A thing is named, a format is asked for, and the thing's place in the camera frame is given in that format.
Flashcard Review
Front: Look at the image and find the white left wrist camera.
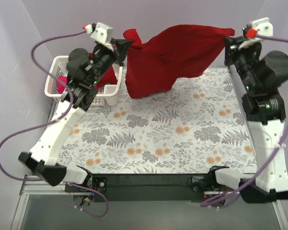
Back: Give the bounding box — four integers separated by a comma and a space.
90, 22, 113, 45

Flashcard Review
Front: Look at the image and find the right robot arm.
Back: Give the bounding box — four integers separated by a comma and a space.
208, 36, 288, 204

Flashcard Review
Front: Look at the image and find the red t shirt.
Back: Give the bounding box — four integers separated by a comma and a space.
123, 24, 235, 99

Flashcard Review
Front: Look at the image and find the floral patterned table mat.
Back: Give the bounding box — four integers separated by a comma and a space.
58, 68, 256, 173

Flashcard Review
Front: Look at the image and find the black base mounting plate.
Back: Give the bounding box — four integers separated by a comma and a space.
64, 173, 231, 203

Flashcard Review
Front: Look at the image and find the white plastic laundry basket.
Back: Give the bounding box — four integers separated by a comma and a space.
44, 55, 123, 107

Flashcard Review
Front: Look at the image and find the dark red shirt in basket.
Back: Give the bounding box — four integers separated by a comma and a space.
88, 53, 118, 89

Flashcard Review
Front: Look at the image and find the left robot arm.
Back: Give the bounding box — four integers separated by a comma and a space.
18, 39, 132, 186

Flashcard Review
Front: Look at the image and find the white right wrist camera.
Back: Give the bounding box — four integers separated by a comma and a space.
238, 17, 273, 50

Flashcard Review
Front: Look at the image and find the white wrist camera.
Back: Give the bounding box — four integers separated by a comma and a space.
238, 17, 273, 50
90, 22, 113, 45

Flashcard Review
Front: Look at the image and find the pink shirt in basket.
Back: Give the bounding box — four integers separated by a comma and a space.
56, 76, 68, 94

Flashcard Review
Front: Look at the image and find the aluminium frame rail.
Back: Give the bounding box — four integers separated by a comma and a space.
11, 181, 74, 230

